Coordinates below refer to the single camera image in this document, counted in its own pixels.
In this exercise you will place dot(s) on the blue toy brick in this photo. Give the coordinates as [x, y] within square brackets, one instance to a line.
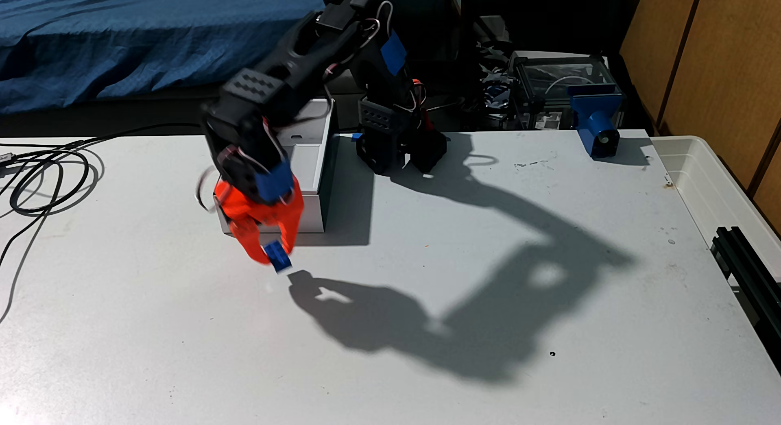
[277, 257]

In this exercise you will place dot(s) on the white cardboard box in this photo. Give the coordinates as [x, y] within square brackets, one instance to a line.
[308, 193]

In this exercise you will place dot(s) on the blue bed cover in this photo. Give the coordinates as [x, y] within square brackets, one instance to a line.
[152, 34]

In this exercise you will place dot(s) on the white plastic bin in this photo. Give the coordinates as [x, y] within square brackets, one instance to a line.
[701, 181]

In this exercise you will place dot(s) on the brown wooden cabinet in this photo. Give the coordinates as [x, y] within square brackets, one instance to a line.
[726, 65]

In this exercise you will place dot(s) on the clear plastic enclosure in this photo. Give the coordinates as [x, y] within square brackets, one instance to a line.
[549, 77]

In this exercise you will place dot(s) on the blue printed clamp mount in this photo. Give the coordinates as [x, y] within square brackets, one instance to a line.
[595, 123]

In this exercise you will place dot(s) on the black aluminium rail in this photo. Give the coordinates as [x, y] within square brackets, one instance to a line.
[747, 272]

